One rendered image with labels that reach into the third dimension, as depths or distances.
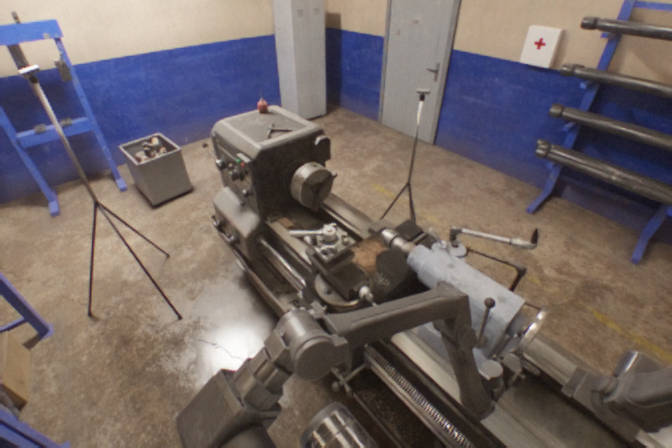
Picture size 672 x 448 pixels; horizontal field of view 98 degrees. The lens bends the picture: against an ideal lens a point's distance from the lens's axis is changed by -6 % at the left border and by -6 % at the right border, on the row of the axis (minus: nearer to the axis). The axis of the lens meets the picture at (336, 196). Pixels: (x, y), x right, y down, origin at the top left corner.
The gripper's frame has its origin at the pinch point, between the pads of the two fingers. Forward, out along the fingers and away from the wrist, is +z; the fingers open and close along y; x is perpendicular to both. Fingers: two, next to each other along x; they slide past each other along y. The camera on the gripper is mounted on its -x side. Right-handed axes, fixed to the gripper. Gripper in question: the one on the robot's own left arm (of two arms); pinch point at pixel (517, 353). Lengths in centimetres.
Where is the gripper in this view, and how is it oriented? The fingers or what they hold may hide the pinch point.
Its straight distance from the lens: 130.6
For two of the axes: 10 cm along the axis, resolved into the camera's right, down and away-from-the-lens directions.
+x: 0.0, 8.1, 5.8
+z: 7.6, -3.8, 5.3
